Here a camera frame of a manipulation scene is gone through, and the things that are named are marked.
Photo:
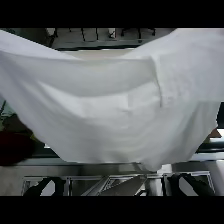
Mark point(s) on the white T-shirt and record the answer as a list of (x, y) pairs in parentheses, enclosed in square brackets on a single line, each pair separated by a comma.
[(110, 110)]

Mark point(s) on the dark red garment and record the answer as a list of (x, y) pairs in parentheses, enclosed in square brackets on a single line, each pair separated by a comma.
[(15, 148)]

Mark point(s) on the silver frame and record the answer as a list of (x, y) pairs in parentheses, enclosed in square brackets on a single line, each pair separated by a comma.
[(100, 170)]

